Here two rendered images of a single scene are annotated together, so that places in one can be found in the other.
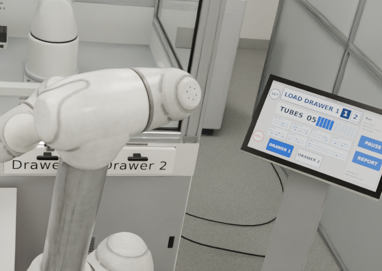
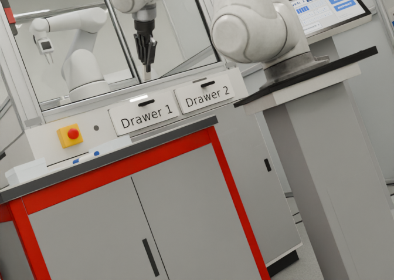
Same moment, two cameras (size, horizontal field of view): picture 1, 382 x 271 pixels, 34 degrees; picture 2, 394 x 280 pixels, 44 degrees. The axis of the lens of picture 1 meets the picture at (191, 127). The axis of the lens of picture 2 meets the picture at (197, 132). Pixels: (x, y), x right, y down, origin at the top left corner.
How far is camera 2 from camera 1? 1.62 m
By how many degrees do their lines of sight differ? 33
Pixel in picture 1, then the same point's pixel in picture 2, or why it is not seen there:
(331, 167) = (329, 22)
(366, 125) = not seen: outside the picture
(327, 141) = (313, 14)
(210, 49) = not seen: outside the picture
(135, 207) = (226, 139)
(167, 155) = (224, 80)
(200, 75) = (210, 12)
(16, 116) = not seen: outside the picture
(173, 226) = (261, 148)
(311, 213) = not seen: hidden behind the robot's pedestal
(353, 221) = not seen: hidden behind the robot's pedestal
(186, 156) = (236, 80)
